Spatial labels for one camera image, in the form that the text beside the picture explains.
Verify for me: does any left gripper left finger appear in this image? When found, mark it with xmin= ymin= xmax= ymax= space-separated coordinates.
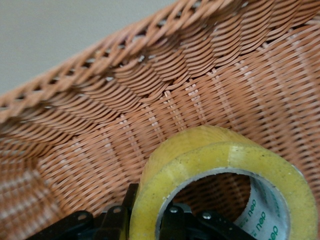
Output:
xmin=27 ymin=183 xmax=140 ymax=240

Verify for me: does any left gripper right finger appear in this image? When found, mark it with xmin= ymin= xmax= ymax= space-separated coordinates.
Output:
xmin=159 ymin=205 xmax=256 ymax=240

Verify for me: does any clear yellowish tape roll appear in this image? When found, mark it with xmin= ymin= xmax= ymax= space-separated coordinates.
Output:
xmin=129 ymin=124 xmax=320 ymax=240

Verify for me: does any brown wicker basket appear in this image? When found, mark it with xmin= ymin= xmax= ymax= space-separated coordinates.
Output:
xmin=0 ymin=0 xmax=320 ymax=240

